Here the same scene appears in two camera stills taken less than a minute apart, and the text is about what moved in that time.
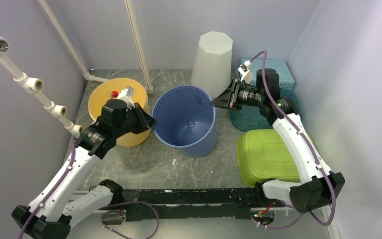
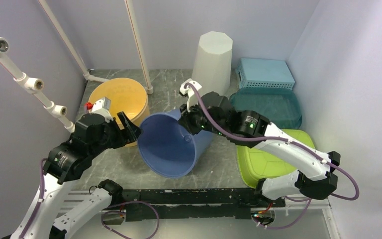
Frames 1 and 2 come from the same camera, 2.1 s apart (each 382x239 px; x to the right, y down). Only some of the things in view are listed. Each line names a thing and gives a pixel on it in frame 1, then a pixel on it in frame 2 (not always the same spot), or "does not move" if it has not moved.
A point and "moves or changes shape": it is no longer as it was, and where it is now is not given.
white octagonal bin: x=211 y=70 does not move
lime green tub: x=262 y=156 does not move
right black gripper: x=228 y=98 → x=186 y=119
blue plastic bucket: x=186 y=120 moves or changes shape
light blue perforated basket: x=285 y=76 does not move
